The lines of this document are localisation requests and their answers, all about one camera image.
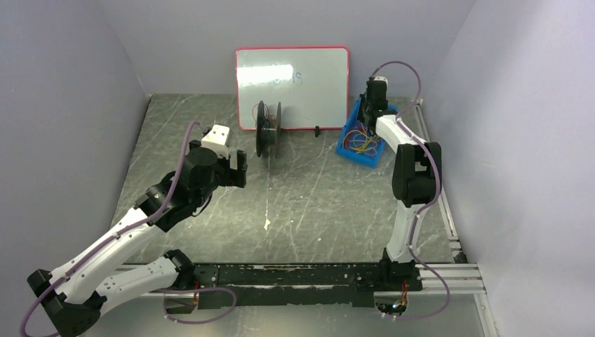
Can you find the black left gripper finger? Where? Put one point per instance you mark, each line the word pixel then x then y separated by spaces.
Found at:
pixel 241 160
pixel 236 178

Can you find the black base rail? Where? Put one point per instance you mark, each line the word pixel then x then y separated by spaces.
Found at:
pixel 297 284

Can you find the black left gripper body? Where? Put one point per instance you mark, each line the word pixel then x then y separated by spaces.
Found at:
pixel 234 168

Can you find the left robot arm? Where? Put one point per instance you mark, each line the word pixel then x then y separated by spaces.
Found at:
pixel 75 295

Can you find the aluminium frame rail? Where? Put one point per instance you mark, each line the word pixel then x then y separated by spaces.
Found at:
pixel 440 246

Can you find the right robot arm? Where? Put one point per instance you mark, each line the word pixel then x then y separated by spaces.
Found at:
pixel 416 181

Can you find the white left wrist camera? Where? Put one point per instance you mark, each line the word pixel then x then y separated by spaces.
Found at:
pixel 218 140

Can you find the blue plastic bin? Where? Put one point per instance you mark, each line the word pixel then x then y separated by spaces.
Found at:
pixel 357 144

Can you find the black perforated cable spool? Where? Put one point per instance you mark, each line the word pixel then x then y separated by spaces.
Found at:
pixel 268 130

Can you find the red framed whiteboard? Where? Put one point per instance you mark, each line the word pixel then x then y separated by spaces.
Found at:
pixel 310 84

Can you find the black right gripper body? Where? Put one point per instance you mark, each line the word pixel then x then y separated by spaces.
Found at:
pixel 368 111

